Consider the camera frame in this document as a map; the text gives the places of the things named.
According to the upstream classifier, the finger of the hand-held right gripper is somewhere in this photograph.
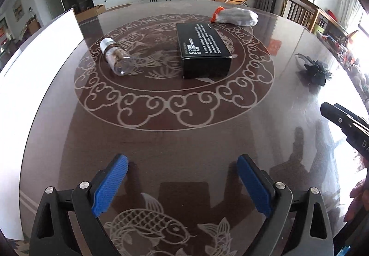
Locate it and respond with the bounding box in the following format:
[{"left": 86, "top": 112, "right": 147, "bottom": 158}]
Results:
[
  {"left": 333, "top": 103, "right": 369, "bottom": 127},
  {"left": 320, "top": 102, "right": 358, "bottom": 130}
]

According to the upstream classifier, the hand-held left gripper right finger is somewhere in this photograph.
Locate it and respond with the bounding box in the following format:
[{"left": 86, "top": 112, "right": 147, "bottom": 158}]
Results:
[{"left": 237, "top": 154, "right": 335, "bottom": 256}]

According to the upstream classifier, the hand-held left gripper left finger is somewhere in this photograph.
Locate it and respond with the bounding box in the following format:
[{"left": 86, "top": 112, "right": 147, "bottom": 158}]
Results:
[{"left": 29, "top": 153, "right": 129, "bottom": 256}]

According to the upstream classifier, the clear jar with silver cap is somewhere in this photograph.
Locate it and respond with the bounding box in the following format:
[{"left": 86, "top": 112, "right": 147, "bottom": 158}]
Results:
[{"left": 100, "top": 38, "right": 136, "bottom": 76}]

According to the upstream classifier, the grey knit glove orange cuff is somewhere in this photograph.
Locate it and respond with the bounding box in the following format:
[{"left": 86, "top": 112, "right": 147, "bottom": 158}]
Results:
[{"left": 211, "top": 6, "right": 259, "bottom": 27}]

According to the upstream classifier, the person's right hand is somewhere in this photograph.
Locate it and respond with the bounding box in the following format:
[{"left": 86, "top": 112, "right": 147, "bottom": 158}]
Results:
[{"left": 343, "top": 155, "right": 369, "bottom": 223}]

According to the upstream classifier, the wooden chair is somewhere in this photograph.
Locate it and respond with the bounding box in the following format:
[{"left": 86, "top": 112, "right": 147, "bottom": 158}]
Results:
[{"left": 281, "top": 0, "right": 319, "bottom": 26}]

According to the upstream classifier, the black printed box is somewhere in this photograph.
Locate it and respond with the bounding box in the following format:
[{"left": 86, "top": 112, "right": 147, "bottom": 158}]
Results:
[{"left": 176, "top": 23, "right": 233, "bottom": 80}]

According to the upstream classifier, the cardboard box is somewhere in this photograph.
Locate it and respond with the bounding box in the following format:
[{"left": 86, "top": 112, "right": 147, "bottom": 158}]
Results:
[{"left": 75, "top": 4, "right": 106, "bottom": 22}]

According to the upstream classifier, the framed wall picture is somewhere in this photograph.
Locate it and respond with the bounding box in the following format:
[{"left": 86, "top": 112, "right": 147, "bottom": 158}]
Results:
[{"left": 13, "top": 0, "right": 24, "bottom": 22}]

